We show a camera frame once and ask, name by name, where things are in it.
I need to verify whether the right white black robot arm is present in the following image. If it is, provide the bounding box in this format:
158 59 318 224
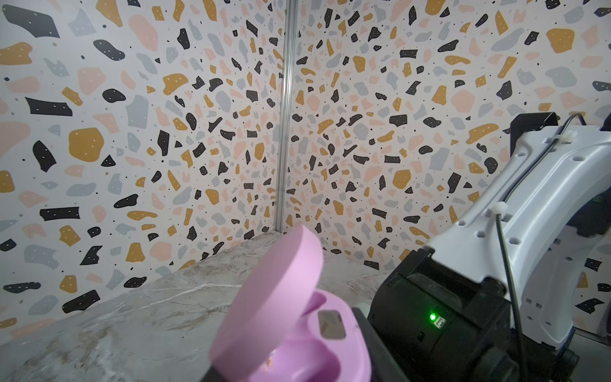
368 112 610 381

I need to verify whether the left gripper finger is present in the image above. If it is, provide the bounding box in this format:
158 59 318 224
352 307 410 382

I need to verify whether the pink earbud case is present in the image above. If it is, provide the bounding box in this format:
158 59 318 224
209 224 372 381

